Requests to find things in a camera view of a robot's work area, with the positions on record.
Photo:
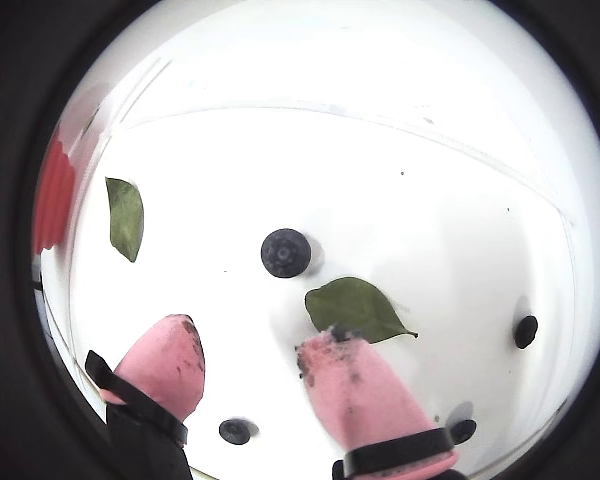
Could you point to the dark blueberry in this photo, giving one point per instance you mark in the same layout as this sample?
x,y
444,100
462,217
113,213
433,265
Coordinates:
x,y
285,252
235,431
525,331
463,431

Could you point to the red collapsible silicone cup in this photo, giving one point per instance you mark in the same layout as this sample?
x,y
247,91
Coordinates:
x,y
55,200

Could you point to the medium green leaf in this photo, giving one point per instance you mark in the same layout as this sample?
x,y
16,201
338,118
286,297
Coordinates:
x,y
360,307

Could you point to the white backdrop board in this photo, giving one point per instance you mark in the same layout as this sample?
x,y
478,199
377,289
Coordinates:
x,y
380,40

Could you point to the large dark green leaf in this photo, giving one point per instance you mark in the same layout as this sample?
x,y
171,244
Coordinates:
x,y
126,220

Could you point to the pink covered gripper finger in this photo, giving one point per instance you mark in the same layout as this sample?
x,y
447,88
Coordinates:
x,y
365,395
165,365

